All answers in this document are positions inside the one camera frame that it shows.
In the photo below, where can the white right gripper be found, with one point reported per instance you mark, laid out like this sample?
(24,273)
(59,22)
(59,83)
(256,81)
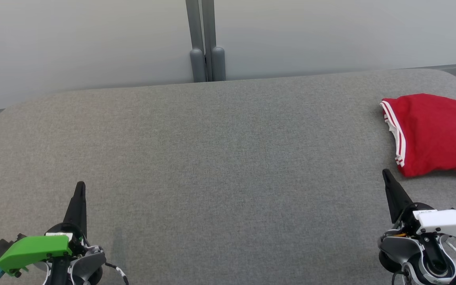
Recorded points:
(445,221)

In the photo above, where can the grey metal partition post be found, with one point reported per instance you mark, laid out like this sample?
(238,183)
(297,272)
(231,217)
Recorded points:
(194,39)
(214,39)

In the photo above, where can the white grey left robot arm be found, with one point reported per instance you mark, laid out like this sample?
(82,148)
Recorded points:
(89,261)

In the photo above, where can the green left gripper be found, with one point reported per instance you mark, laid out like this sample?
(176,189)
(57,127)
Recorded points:
(34,249)

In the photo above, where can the red number 23 jersey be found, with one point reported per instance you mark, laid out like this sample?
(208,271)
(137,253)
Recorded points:
(437,130)

